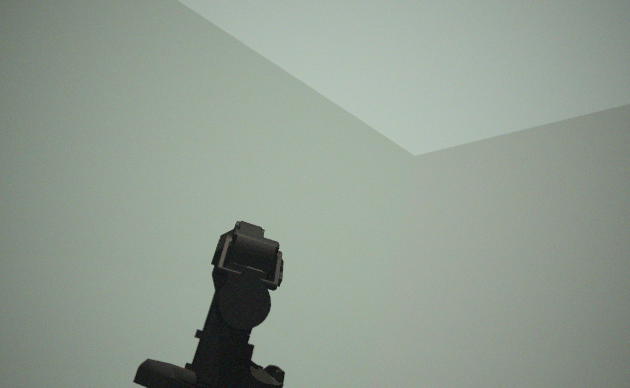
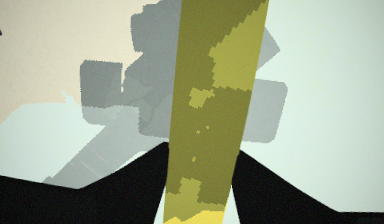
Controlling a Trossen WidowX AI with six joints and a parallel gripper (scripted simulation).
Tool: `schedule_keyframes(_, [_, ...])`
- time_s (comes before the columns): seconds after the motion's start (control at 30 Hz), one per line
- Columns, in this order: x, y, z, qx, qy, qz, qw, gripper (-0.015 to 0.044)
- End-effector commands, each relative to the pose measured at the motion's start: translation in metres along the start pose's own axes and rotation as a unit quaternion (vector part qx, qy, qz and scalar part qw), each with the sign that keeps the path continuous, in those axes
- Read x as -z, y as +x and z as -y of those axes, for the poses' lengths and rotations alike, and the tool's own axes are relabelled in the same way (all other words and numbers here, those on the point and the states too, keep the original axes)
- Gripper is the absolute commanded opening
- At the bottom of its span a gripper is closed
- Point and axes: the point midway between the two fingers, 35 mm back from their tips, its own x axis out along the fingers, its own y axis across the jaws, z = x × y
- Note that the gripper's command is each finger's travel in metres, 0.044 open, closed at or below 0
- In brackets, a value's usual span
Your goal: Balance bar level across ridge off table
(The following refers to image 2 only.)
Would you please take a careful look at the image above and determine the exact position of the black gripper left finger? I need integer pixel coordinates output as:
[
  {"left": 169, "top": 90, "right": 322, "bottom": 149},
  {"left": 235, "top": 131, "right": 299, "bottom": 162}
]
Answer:
[{"left": 0, "top": 142, "right": 169, "bottom": 224}]

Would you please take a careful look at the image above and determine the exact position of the yellow bar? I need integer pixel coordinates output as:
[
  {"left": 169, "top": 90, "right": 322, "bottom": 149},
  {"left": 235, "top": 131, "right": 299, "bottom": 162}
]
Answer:
[{"left": 162, "top": 0, "right": 269, "bottom": 224}]

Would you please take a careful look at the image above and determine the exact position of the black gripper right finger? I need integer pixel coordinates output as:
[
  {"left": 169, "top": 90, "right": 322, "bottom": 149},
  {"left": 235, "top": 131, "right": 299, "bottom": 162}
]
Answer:
[{"left": 231, "top": 150, "right": 384, "bottom": 224}]

